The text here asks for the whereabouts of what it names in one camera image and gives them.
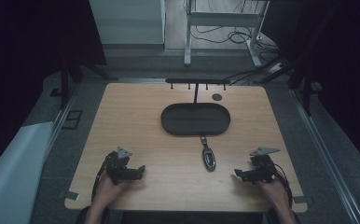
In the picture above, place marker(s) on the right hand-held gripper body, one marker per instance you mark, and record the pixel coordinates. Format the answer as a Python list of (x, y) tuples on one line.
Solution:
[(265, 169)]

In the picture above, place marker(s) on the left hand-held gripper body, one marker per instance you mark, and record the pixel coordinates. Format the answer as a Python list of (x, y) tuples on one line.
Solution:
[(119, 163)]

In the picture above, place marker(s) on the black car key fob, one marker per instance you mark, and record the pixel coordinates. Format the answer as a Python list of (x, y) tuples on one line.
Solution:
[(209, 158)]

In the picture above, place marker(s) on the black key holder with tray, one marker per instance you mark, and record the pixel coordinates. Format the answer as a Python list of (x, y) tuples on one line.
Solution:
[(195, 119)]

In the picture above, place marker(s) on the person's right hand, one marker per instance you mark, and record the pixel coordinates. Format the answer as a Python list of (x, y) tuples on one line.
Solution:
[(276, 194)]

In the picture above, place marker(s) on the person's left hand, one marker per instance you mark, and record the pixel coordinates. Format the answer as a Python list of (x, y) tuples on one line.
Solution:
[(106, 193)]

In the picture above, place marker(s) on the grey tape piece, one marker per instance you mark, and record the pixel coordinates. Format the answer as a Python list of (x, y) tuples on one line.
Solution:
[(302, 199), (70, 195)]

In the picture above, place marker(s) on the dark round table grommet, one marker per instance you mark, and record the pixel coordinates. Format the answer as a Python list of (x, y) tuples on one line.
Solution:
[(217, 97)]

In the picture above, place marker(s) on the black metal stand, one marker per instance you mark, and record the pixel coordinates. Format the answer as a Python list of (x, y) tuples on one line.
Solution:
[(306, 93)]

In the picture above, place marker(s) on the black tripod stand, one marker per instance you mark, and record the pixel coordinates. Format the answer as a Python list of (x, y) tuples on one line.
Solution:
[(65, 84)]

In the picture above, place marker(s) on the white sheet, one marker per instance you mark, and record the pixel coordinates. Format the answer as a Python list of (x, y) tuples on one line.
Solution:
[(13, 174)]

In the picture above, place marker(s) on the white cabinet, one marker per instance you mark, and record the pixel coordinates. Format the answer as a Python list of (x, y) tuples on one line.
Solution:
[(127, 21)]

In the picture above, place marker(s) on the metal floor rail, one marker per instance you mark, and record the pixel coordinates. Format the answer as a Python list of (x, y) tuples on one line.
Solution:
[(327, 155), (61, 119)]

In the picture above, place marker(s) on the white metal table frame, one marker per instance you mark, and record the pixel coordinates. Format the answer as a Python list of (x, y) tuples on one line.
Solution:
[(223, 19)]

